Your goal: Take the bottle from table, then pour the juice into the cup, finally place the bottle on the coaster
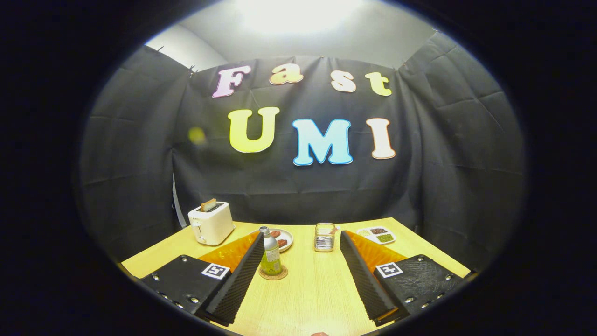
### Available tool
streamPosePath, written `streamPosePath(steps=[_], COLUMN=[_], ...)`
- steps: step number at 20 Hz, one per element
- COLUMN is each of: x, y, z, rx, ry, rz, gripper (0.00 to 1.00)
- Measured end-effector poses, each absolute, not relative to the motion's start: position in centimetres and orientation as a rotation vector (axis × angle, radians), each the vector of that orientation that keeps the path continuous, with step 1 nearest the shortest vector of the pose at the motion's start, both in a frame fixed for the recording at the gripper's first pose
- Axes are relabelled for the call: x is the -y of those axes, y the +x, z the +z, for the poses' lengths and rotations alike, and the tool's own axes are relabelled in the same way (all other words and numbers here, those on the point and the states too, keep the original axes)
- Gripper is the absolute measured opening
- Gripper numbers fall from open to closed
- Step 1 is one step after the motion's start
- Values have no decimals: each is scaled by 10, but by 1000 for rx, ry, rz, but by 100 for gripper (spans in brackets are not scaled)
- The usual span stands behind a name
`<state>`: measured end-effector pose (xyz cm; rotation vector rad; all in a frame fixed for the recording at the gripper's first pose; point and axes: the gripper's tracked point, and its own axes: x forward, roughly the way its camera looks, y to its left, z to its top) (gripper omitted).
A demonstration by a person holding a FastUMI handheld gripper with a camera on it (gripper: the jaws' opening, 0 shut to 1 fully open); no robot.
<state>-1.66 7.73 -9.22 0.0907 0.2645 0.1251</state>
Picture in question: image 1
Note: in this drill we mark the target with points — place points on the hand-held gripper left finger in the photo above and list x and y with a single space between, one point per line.
238 284

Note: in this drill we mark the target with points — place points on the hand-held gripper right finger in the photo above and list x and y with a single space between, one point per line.
364 284

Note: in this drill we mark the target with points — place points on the silver juice bottle green label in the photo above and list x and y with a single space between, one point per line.
270 256

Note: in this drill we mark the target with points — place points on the round wooden coaster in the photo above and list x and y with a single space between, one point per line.
280 275

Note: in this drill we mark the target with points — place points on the white divided dish with beans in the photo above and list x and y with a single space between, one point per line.
368 238

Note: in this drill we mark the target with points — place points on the wooden table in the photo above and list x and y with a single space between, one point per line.
312 289

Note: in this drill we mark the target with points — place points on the wooden stick with pink tip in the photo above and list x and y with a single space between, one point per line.
334 230

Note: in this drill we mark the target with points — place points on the white toaster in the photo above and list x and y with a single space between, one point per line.
212 226

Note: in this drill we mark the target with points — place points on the round white plate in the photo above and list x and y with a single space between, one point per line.
288 237

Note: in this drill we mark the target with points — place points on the toast slice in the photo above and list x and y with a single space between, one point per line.
208 205

